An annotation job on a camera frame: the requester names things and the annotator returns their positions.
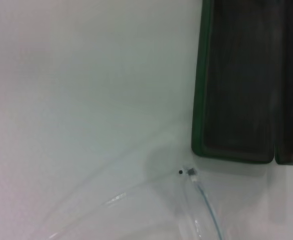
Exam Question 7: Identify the clear transparent glasses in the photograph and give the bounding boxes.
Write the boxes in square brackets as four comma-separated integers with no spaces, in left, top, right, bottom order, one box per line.
[45,163,228,240]

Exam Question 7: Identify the green glasses case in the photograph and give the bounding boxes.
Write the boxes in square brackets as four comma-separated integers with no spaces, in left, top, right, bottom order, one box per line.
[190,0,293,166]

